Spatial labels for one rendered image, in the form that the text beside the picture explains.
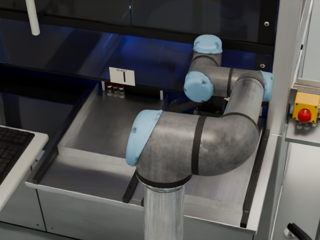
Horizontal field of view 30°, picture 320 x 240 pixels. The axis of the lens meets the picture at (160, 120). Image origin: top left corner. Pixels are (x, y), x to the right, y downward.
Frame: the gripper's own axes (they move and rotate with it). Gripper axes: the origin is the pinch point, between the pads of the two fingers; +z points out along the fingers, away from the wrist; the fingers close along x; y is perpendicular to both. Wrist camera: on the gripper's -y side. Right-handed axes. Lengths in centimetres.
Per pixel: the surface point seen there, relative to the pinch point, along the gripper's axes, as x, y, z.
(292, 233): 47, 32, 89
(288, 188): 79, 26, 95
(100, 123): 6.8, -35.1, 7.0
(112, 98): 20.0, -35.9, 7.0
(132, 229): 16, -32, 71
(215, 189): -12.5, 8.2, 7.1
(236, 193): -12.2, 14.5, 7.1
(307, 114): 12.7, 30.2, -5.9
